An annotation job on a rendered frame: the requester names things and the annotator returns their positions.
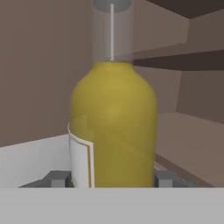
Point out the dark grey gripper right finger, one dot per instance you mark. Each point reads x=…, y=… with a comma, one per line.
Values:
x=167, y=179

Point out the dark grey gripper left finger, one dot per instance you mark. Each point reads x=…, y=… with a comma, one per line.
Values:
x=55, y=179

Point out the yellow bottle with white label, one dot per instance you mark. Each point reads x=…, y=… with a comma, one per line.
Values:
x=116, y=122

